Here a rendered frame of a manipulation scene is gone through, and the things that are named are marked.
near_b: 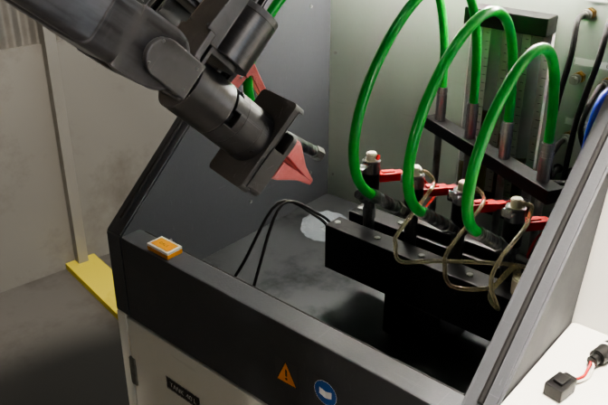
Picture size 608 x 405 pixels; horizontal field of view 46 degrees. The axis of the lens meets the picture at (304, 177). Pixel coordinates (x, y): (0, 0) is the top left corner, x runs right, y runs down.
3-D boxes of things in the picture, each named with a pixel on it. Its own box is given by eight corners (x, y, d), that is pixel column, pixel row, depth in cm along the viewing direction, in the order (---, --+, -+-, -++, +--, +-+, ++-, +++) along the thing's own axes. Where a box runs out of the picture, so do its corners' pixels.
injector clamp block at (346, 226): (323, 302, 122) (325, 222, 115) (359, 277, 129) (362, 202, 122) (509, 393, 102) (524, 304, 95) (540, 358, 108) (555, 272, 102)
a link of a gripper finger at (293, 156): (338, 174, 78) (287, 129, 71) (300, 228, 77) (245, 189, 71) (303, 153, 83) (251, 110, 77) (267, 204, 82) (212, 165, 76)
